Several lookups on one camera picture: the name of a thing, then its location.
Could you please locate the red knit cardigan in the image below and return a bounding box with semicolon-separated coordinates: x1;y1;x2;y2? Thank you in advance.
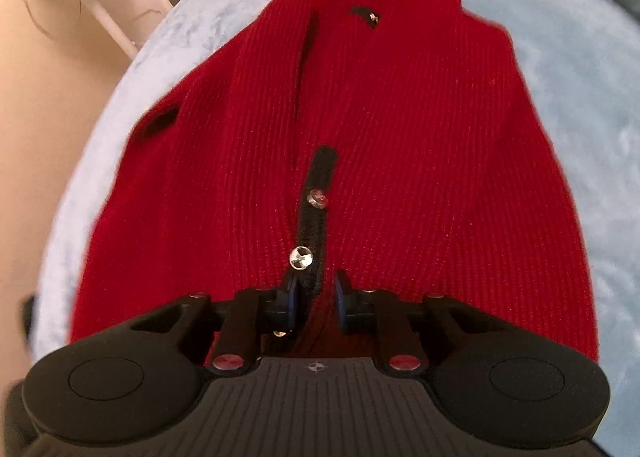
70;0;598;359

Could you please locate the light blue bed sheet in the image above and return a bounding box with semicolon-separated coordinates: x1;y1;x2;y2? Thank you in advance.
30;0;639;456

